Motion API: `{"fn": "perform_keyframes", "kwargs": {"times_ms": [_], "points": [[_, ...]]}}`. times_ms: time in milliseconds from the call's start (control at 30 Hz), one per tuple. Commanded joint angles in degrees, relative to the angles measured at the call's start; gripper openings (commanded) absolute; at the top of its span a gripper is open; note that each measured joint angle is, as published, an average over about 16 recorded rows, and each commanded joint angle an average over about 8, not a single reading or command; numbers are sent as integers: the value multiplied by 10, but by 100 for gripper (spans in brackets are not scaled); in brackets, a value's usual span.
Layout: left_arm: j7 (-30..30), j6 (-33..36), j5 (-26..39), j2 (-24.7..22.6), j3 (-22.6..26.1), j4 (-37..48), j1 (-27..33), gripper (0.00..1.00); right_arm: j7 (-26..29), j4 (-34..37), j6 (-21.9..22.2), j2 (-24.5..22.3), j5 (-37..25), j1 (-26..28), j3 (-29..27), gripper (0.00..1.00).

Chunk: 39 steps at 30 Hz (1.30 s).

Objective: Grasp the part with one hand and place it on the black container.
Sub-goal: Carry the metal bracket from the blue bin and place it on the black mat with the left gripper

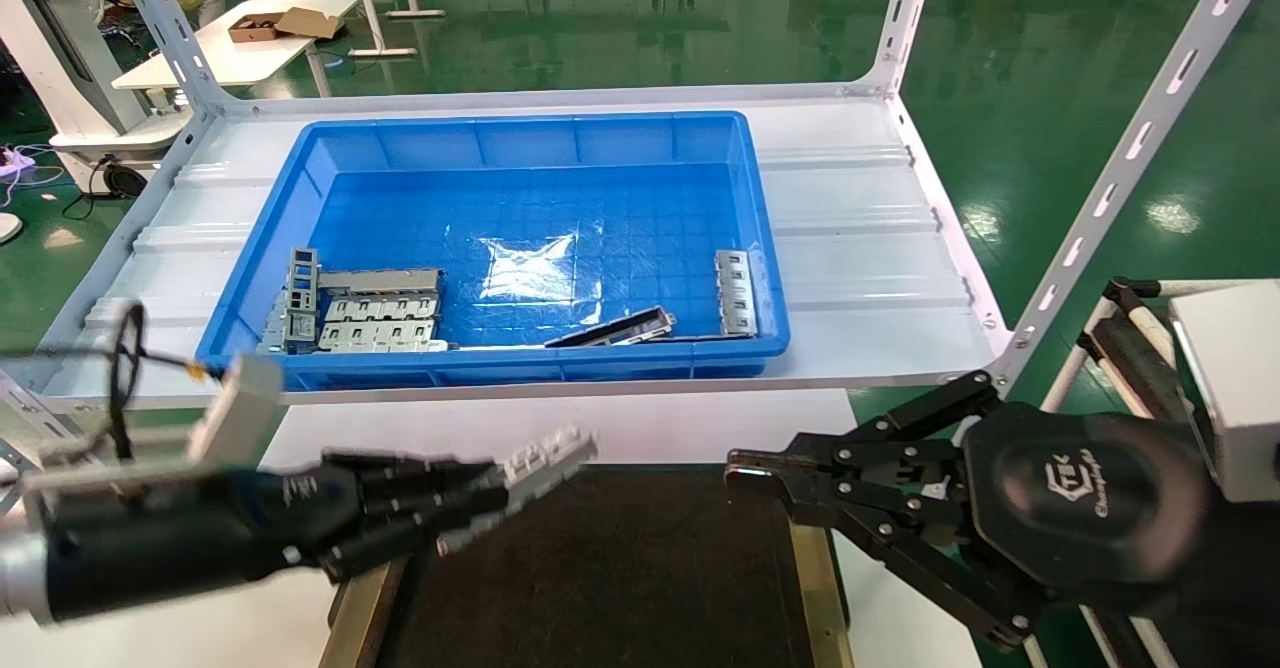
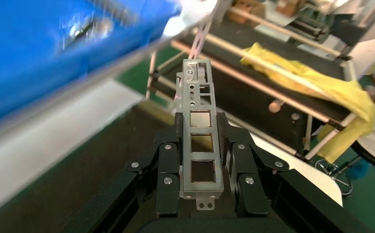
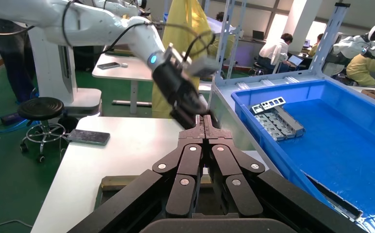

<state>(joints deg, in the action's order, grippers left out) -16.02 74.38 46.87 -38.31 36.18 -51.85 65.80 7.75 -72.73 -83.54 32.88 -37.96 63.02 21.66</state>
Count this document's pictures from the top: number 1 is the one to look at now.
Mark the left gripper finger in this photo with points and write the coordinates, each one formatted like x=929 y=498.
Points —
x=430 y=478
x=420 y=533

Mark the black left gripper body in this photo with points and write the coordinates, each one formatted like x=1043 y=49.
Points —
x=200 y=533

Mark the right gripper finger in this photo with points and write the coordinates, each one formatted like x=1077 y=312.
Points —
x=880 y=453
x=920 y=558

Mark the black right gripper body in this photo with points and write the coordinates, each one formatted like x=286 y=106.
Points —
x=1085 y=498

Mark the silver metal bracket part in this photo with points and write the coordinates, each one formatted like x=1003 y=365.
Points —
x=273 y=328
x=385 y=308
x=545 y=463
x=380 y=281
x=735 y=293
x=385 y=335
x=301 y=293

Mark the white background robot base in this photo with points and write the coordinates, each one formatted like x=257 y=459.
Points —
x=70 y=58

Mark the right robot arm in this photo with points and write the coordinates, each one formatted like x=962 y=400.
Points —
x=1230 y=588

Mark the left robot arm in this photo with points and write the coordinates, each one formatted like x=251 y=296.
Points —
x=18 y=578

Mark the black flat container tray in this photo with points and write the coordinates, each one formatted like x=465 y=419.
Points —
x=640 y=578

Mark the dark long metal part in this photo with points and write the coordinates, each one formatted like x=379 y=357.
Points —
x=615 y=329

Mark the clear plastic film sheet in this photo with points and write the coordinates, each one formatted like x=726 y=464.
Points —
x=530 y=268

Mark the blue plastic bin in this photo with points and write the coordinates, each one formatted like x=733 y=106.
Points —
x=520 y=143

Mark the white metal shelf rack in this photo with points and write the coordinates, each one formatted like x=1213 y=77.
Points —
x=900 y=28

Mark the white table with cardboard box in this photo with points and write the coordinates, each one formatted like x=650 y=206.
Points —
x=230 y=58

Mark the brown cardboard box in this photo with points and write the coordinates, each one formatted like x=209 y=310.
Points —
x=290 y=24

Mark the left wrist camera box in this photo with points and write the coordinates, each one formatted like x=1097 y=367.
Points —
x=240 y=413

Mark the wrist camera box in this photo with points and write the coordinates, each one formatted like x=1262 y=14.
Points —
x=1235 y=388
x=240 y=413

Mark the black and white cart frame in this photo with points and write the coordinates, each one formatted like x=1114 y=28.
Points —
x=1125 y=338

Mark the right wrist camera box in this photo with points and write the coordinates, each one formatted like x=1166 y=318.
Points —
x=1235 y=388

